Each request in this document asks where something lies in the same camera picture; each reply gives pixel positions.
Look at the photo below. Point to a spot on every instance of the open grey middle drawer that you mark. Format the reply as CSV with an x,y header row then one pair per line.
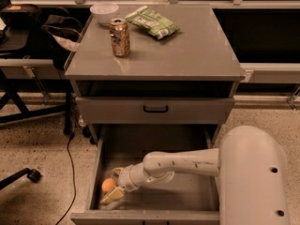
x,y
189,199

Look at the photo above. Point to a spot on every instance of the orange fruit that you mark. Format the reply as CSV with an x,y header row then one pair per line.
x,y
108,184

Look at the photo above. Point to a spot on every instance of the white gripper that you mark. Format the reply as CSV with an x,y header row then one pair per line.
x,y
127,178

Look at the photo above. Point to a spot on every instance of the white bowl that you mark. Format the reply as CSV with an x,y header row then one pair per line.
x,y
103,12

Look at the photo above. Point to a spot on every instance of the black office chair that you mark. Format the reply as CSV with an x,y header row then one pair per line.
x,y
32,175

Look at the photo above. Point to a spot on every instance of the dark bag with straps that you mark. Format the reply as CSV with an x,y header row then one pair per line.
x,y
64,33

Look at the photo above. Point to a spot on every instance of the black drawer handle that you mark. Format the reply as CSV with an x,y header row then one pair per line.
x,y
155,109

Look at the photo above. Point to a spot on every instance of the gold soda can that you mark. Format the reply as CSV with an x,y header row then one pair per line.
x,y
120,37

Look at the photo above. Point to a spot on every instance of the green chip bag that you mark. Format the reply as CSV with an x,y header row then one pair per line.
x,y
153,22

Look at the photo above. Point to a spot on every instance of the closed grey top drawer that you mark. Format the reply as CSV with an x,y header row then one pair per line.
x,y
141,110

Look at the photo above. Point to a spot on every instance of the grey drawer cabinet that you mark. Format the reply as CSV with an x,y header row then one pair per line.
x,y
195,62

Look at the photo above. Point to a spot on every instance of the black pouch on desk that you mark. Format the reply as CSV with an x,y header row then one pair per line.
x,y
20,16

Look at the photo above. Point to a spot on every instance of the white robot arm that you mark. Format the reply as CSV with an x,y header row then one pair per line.
x,y
249,165

